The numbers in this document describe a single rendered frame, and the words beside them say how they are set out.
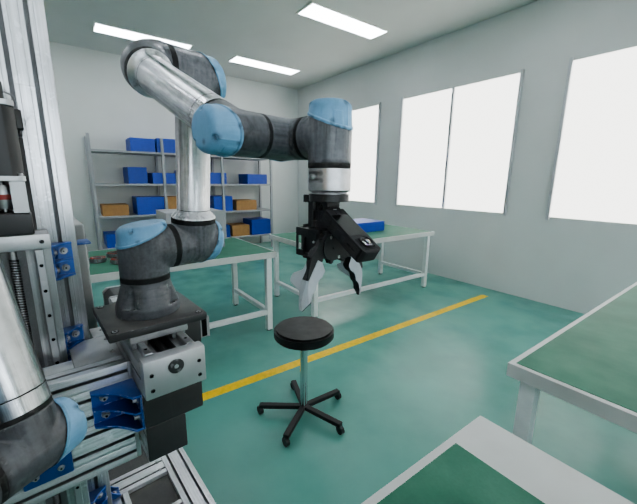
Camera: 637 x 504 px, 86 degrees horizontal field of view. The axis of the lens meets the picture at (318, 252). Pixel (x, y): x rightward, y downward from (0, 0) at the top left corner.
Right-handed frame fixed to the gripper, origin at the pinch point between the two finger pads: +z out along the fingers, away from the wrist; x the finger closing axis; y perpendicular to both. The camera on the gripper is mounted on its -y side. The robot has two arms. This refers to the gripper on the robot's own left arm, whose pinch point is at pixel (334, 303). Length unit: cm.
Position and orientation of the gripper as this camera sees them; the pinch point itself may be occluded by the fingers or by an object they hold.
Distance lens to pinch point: 63.7
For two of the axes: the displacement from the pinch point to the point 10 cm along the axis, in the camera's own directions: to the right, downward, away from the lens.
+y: -6.5, -1.7, 7.4
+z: -0.1, 9.8, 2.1
